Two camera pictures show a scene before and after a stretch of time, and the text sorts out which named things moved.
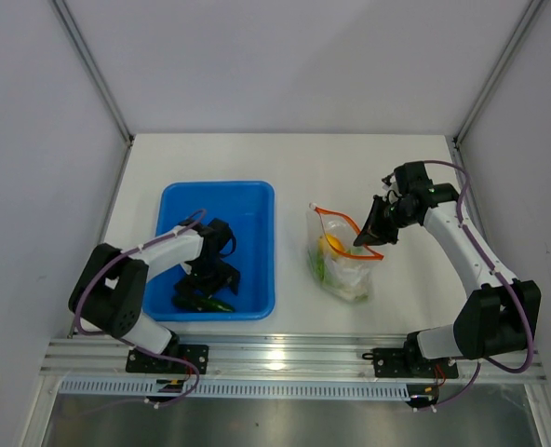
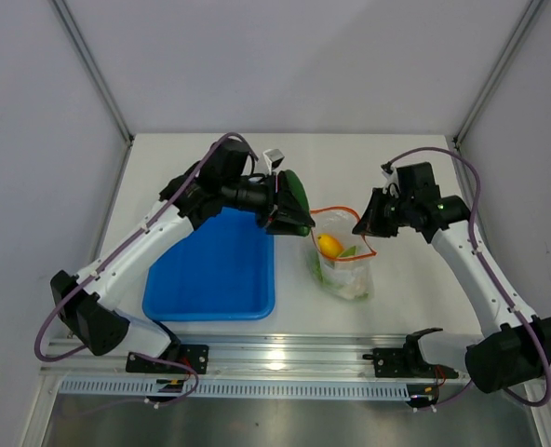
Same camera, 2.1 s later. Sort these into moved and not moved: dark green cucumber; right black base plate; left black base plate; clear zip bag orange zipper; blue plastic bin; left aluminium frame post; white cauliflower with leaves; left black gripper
Moved: dark green cucumber; clear zip bag orange zipper; left black gripper
Not moved: white cauliflower with leaves; right black base plate; blue plastic bin; left black base plate; left aluminium frame post
